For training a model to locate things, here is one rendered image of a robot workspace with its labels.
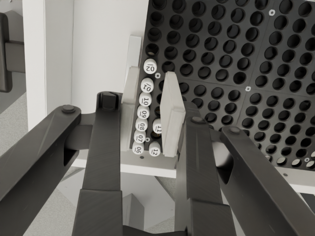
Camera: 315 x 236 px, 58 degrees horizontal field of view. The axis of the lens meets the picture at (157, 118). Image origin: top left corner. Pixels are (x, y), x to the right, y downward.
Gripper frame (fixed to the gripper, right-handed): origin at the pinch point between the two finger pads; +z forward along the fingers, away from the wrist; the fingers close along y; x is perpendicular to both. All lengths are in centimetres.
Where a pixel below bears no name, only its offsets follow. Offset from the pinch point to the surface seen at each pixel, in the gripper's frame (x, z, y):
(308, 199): -15.0, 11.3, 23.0
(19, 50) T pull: -0.2, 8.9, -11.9
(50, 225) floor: -123, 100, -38
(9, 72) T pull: -2.7, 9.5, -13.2
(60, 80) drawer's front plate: -3.6, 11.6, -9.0
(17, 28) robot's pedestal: -15, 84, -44
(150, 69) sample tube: -0.1, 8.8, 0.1
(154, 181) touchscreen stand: -82, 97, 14
